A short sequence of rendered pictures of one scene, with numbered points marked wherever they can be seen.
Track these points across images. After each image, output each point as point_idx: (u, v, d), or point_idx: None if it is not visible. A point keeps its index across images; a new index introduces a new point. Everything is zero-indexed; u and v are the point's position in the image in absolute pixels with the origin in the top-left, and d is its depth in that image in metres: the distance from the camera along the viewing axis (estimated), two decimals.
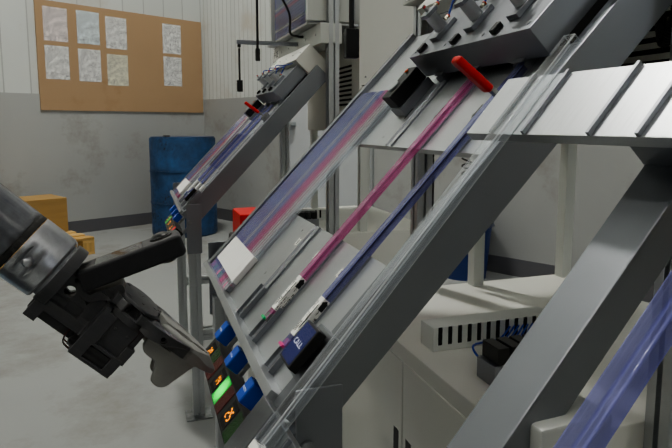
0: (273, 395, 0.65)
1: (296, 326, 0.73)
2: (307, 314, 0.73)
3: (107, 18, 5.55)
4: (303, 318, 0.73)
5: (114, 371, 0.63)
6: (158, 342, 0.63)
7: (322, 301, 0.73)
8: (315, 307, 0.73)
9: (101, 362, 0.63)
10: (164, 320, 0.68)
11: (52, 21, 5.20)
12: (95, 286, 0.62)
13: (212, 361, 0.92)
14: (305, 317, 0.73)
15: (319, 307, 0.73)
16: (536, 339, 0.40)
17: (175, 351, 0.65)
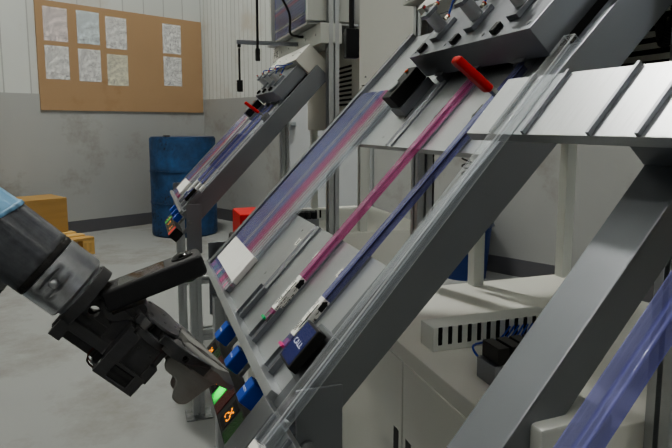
0: (273, 395, 0.65)
1: (296, 326, 0.73)
2: (307, 314, 0.73)
3: (107, 18, 5.55)
4: (303, 318, 0.73)
5: (137, 389, 0.65)
6: (180, 361, 0.64)
7: (322, 301, 0.73)
8: (315, 307, 0.73)
9: (124, 381, 0.64)
10: (184, 338, 0.70)
11: (52, 21, 5.20)
12: (119, 306, 0.63)
13: None
14: (305, 317, 0.73)
15: (319, 307, 0.73)
16: (536, 339, 0.40)
17: (196, 369, 0.66)
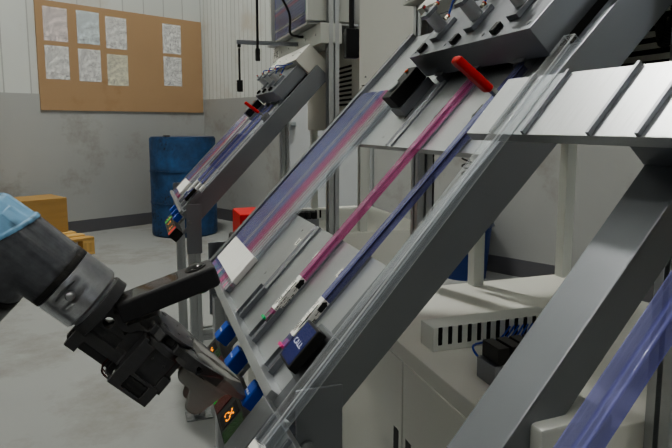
0: (273, 395, 0.65)
1: (296, 326, 0.73)
2: (307, 314, 0.73)
3: (107, 18, 5.55)
4: (303, 319, 0.73)
5: (151, 400, 0.65)
6: (194, 372, 0.65)
7: (322, 301, 0.73)
8: (315, 307, 0.73)
9: (139, 391, 0.65)
10: (197, 348, 0.70)
11: (52, 21, 5.20)
12: (133, 317, 0.64)
13: None
14: (305, 317, 0.73)
15: (319, 307, 0.73)
16: (536, 339, 0.40)
17: (209, 379, 0.67)
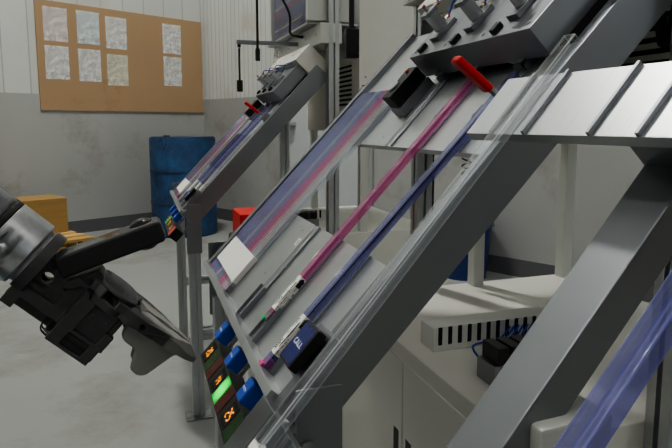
0: (273, 395, 0.65)
1: (277, 344, 0.73)
2: (288, 332, 0.73)
3: (107, 18, 5.55)
4: (284, 336, 0.73)
5: (92, 358, 0.63)
6: (137, 329, 0.62)
7: (303, 319, 0.72)
8: (296, 325, 0.73)
9: (79, 349, 0.62)
10: (145, 308, 0.68)
11: (52, 21, 5.20)
12: (73, 272, 0.62)
13: (212, 361, 0.92)
14: (286, 335, 0.73)
15: (300, 325, 0.72)
16: (536, 339, 0.40)
17: (155, 339, 0.64)
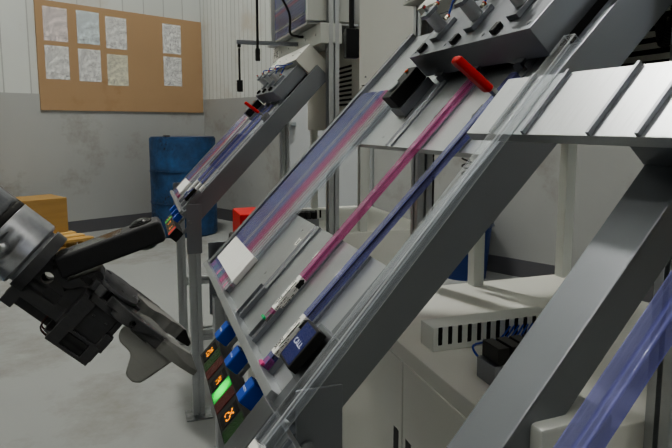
0: (273, 395, 0.65)
1: (277, 344, 0.73)
2: (288, 332, 0.73)
3: (107, 18, 5.55)
4: (284, 336, 0.73)
5: (92, 358, 0.63)
6: (127, 325, 0.61)
7: (303, 319, 0.72)
8: (296, 325, 0.73)
9: (79, 349, 0.62)
10: (144, 304, 0.69)
11: (52, 21, 5.20)
12: (73, 272, 0.62)
13: (212, 361, 0.92)
14: (286, 335, 0.73)
15: (300, 325, 0.72)
16: (536, 339, 0.40)
17: (148, 340, 0.62)
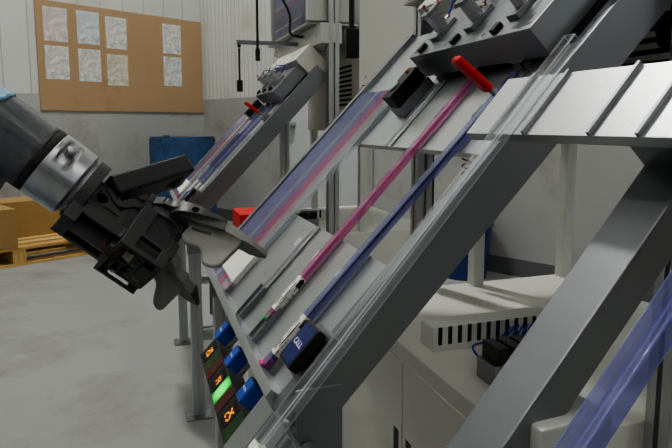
0: (273, 395, 0.65)
1: (277, 344, 0.73)
2: (288, 332, 0.73)
3: (107, 18, 5.55)
4: (284, 336, 0.73)
5: (166, 266, 0.61)
6: (191, 211, 0.63)
7: (303, 319, 0.72)
8: (296, 325, 0.73)
9: (152, 255, 0.60)
10: None
11: (52, 21, 5.20)
12: (129, 188, 0.63)
13: (212, 361, 0.92)
14: (286, 335, 0.73)
15: (300, 325, 0.72)
16: (536, 339, 0.40)
17: (213, 224, 0.64)
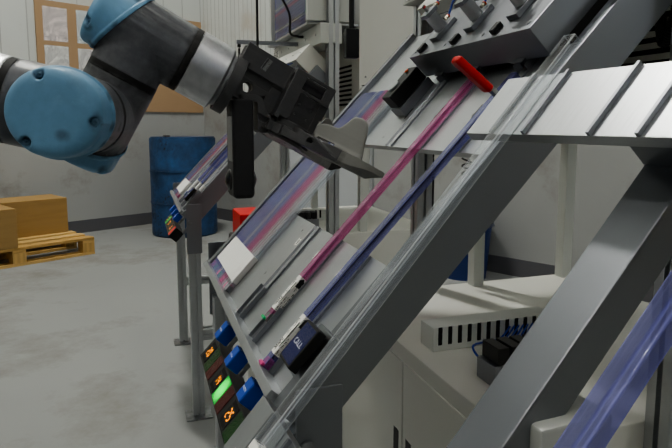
0: (273, 395, 0.65)
1: (277, 344, 0.73)
2: (288, 332, 0.73)
3: None
4: (284, 336, 0.73)
5: None
6: None
7: (303, 319, 0.72)
8: (296, 325, 0.73)
9: None
10: (314, 152, 0.68)
11: (52, 21, 5.20)
12: None
13: (212, 361, 0.92)
14: (286, 335, 0.73)
15: (300, 325, 0.72)
16: (536, 339, 0.40)
17: None
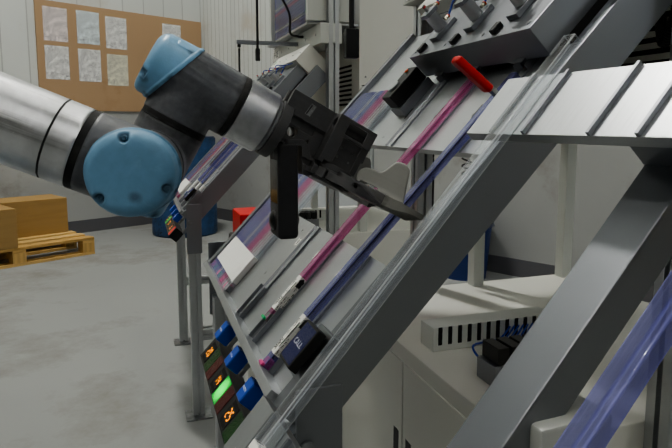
0: (273, 395, 0.65)
1: (277, 344, 0.73)
2: (288, 332, 0.73)
3: (107, 18, 5.55)
4: (284, 336, 0.73)
5: None
6: None
7: (303, 319, 0.72)
8: (296, 325, 0.73)
9: None
10: (356, 194, 0.70)
11: (52, 21, 5.20)
12: None
13: (212, 361, 0.92)
14: (286, 335, 0.73)
15: (300, 325, 0.72)
16: (536, 339, 0.40)
17: None
